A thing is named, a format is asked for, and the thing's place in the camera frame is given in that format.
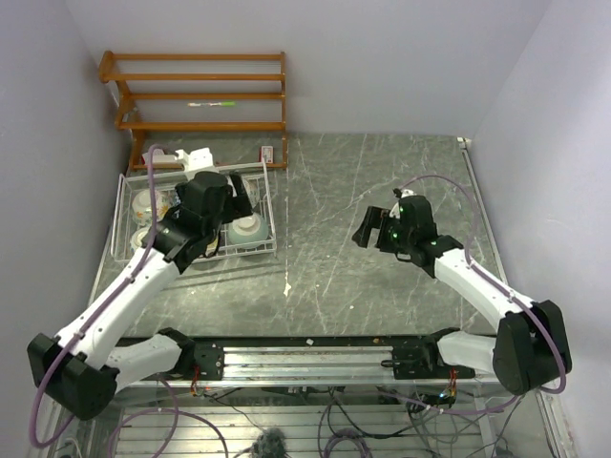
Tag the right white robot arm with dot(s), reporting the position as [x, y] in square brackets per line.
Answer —
[530, 348]

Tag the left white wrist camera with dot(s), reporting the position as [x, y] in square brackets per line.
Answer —
[195, 161]

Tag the orange blue floral bowl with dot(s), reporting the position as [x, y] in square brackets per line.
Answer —
[139, 238]

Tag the plain light teal bowl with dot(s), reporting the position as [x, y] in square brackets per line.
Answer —
[248, 232]

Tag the aluminium mounting rail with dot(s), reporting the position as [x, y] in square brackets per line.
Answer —
[313, 365]

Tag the star and leaves bowl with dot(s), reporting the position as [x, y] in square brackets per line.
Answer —
[252, 191]

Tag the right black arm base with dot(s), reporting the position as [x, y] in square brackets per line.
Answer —
[413, 362]

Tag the wooden shelf rack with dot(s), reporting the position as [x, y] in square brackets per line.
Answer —
[129, 119]

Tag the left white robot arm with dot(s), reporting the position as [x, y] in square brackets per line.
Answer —
[81, 367]

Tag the orange star leaf bowl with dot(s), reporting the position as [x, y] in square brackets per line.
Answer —
[142, 207]

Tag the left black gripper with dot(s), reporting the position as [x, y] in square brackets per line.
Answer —
[237, 206]

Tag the white eraser block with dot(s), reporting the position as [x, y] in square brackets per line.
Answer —
[165, 160]

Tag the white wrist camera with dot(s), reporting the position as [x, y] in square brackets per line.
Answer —
[195, 161]
[400, 193]

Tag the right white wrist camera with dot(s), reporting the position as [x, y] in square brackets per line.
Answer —
[400, 193]

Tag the green white pen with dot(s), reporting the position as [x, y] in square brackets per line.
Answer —
[211, 104]

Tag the small red white box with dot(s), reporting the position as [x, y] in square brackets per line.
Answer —
[266, 154]

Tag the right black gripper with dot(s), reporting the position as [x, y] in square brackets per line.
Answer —
[374, 218]

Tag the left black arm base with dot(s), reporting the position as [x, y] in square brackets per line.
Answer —
[208, 362]

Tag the blue yellow sun bowl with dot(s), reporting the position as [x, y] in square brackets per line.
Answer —
[213, 248]

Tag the white wire dish rack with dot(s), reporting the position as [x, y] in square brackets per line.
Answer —
[124, 226]

